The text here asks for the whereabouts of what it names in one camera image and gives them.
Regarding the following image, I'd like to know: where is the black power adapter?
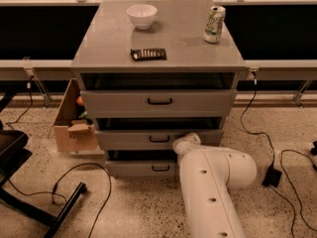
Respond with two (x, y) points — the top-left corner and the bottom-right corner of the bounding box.
(263, 165), (281, 187)

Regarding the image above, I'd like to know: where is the brown cardboard box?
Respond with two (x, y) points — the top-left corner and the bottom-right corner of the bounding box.
(53, 78), (98, 152)

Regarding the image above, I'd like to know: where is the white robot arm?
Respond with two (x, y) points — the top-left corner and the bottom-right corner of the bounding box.
(172, 133), (257, 238)

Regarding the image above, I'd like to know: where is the grey drawer cabinet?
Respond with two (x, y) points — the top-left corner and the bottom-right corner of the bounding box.
(71, 0), (245, 162)

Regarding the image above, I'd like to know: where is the black cable far right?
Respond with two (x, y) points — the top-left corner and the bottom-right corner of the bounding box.
(268, 149), (317, 238)

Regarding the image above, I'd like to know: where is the black floor cable left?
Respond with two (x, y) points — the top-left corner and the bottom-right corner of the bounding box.
(7, 163), (113, 238)

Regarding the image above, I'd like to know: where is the black chair base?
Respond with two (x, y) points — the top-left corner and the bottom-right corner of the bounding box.
(0, 95), (84, 238)

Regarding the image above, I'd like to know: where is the grey drawer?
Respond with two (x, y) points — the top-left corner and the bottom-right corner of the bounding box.
(105, 161), (178, 178)
(94, 128), (225, 151)
(81, 90), (236, 118)

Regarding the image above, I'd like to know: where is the white ceramic bowl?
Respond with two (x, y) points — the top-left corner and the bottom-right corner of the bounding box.
(127, 4), (158, 30)

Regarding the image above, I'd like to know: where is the green white soda can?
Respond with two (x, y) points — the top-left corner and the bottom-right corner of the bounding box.
(204, 6), (226, 44)

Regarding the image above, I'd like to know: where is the black cable left wall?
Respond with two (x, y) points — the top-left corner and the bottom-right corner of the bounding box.
(5, 75), (36, 131)

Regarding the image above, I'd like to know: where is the grey bottom drawer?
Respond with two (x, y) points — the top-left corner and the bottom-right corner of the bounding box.
(105, 161), (178, 178)

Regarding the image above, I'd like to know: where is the grey middle drawer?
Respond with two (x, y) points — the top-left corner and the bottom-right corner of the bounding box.
(94, 128), (225, 151)

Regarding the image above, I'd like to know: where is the grey top drawer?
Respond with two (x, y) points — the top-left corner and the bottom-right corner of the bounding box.
(81, 90), (236, 118)

